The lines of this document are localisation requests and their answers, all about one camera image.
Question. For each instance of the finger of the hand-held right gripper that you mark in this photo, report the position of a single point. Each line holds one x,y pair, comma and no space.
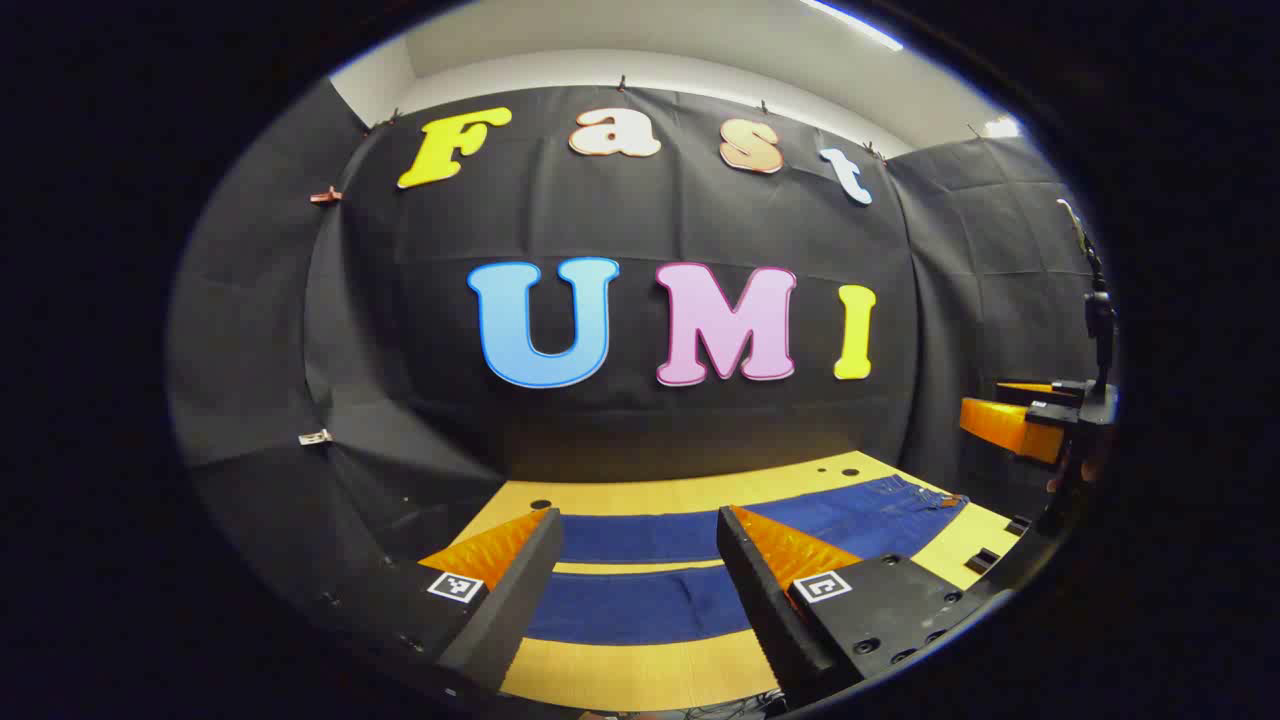
1000,425
1025,387

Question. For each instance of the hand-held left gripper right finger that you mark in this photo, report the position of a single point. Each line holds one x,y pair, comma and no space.
765,610

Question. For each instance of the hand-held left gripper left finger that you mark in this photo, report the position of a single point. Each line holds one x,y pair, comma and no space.
520,600

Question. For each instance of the blue jeans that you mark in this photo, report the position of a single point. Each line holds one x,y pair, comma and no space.
640,605

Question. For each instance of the black table clamp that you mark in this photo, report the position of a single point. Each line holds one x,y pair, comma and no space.
982,561
1018,524

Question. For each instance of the white clip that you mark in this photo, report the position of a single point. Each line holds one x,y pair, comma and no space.
315,437

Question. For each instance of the orange clip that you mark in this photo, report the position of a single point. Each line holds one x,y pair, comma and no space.
325,195

